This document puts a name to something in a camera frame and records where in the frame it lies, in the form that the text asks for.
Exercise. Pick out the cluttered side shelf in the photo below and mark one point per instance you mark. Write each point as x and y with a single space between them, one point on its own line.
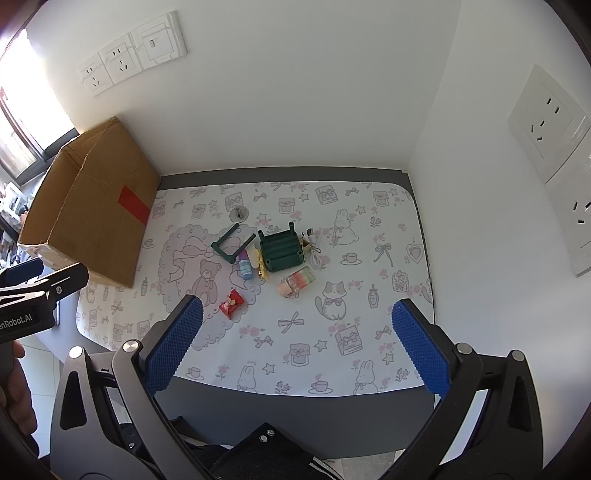
11 203

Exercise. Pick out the pink green translucent box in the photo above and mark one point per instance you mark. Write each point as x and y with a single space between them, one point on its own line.
298 280

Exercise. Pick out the white wall socket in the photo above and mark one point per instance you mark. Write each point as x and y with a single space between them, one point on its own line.
94 76
549 124
120 60
577 217

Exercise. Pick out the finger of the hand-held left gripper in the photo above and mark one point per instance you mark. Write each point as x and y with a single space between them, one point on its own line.
23 270
64 279

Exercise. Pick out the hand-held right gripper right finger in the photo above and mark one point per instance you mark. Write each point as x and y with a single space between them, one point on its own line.
420 350

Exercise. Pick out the person's left hand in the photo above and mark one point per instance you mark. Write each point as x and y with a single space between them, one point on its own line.
16 397

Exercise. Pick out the white yellow snack packet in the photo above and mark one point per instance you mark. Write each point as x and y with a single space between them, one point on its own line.
263 270

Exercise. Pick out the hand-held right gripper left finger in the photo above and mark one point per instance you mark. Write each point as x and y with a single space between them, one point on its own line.
175 346

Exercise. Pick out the red candy packet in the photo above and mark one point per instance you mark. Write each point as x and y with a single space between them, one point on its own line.
232 304

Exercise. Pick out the gold binder clip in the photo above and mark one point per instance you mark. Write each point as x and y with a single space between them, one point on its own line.
305 243

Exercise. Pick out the small purple blue bottle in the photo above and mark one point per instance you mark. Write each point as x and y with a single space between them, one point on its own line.
244 267

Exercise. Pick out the white cartoon printed mat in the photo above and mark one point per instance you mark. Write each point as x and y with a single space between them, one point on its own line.
277 332

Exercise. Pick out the window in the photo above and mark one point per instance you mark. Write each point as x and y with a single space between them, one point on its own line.
27 101

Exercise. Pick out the white wall switch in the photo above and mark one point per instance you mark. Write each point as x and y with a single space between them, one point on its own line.
159 41

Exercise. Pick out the brown cardboard box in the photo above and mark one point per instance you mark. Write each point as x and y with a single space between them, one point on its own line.
101 184

